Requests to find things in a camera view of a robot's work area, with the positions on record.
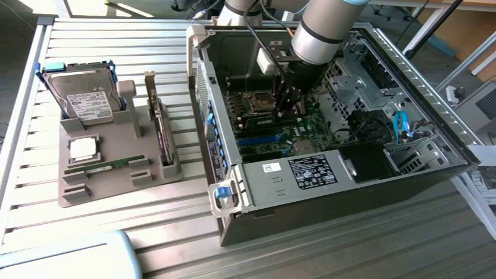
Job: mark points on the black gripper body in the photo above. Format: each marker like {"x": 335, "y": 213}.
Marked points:
{"x": 306, "y": 74}

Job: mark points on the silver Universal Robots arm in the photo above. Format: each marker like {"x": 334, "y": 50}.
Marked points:
{"x": 330, "y": 29}

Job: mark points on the installed green RAM stick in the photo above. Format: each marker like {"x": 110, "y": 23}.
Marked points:
{"x": 263, "y": 122}

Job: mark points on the green motherboard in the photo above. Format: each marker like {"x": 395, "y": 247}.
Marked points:
{"x": 287, "y": 139}

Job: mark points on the blue expansion slot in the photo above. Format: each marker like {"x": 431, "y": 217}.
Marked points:
{"x": 260, "y": 140}

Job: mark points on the grey power supply with label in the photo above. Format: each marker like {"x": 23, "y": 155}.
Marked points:
{"x": 295, "y": 177}

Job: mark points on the metal disk bay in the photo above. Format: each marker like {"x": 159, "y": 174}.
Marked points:
{"x": 416, "y": 155}

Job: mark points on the black tripod pole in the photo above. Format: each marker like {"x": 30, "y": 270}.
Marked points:
{"x": 434, "y": 29}

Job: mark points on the open black PC case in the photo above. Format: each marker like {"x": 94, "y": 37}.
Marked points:
{"x": 387, "y": 189}

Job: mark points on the white power strip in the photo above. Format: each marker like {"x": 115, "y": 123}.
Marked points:
{"x": 454, "y": 93}

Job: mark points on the grey computer box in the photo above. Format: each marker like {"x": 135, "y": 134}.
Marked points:
{"x": 479, "y": 107}

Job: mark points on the grey parts rack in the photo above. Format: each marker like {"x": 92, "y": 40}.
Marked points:
{"x": 116, "y": 180}

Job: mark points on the hard disk in blue carrier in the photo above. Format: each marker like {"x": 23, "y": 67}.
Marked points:
{"x": 83, "y": 93}

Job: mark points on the silver CPU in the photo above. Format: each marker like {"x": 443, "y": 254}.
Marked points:
{"x": 83, "y": 149}

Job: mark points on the printed paper sheet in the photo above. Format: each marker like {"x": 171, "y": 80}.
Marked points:
{"x": 479, "y": 186}

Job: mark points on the light blue plastic lid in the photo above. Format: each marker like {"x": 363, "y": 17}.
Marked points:
{"x": 66, "y": 258}

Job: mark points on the CPU socket with metal frame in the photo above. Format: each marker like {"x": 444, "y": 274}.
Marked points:
{"x": 260, "y": 101}

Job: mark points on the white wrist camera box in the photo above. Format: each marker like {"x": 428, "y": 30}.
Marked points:
{"x": 267, "y": 62}

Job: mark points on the graphics card with metal bracket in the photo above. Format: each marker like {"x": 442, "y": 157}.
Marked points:
{"x": 160, "y": 125}

